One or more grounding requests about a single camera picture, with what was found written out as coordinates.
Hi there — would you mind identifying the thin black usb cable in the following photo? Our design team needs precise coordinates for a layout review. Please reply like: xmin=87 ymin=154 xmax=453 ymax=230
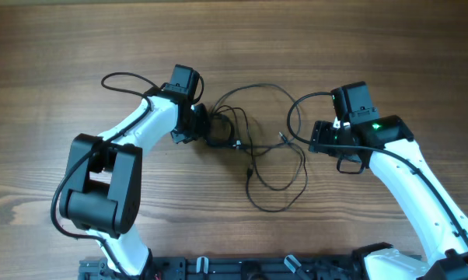
xmin=208 ymin=82 xmax=309 ymax=213

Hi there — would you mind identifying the thick black usb cable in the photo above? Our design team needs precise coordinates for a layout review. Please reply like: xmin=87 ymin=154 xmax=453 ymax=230
xmin=206 ymin=103 xmax=297 ymax=152

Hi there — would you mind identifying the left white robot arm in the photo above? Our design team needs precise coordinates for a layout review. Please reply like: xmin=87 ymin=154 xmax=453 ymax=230
xmin=50 ymin=65 xmax=209 ymax=279

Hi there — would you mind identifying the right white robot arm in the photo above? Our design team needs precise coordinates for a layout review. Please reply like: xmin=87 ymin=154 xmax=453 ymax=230
xmin=309 ymin=82 xmax=468 ymax=279

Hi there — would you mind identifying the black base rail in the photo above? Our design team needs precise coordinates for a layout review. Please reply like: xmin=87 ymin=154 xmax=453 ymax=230
xmin=78 ymin=255 xmax=369 ymax=280

